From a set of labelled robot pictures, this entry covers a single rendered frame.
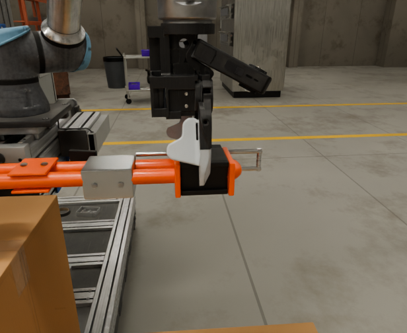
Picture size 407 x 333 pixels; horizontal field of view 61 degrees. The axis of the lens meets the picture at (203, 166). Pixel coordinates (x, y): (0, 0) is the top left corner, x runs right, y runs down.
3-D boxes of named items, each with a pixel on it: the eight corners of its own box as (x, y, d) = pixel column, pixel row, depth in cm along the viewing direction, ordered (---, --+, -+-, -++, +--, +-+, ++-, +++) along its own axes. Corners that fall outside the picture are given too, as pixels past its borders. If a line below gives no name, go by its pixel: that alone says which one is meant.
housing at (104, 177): (83, 201, 48) (78, 171, 46) (92, 181, 54) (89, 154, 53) (134, 199, 49) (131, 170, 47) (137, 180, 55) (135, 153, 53)
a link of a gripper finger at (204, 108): (196, 150, 48) (193, 89, 48) (209, 150, 48) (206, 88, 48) (199, 148, 43) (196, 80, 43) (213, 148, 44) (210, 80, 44)
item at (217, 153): (175, 198, 48) (174, 165, 46) (174, 177, 55) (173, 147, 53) (234, 195, 49) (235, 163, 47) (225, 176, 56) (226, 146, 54)
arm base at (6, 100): (6, 106, 107) (-1, 73, 103) (56, 105, 108) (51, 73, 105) (-18, 118, 93) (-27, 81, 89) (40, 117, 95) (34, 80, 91)
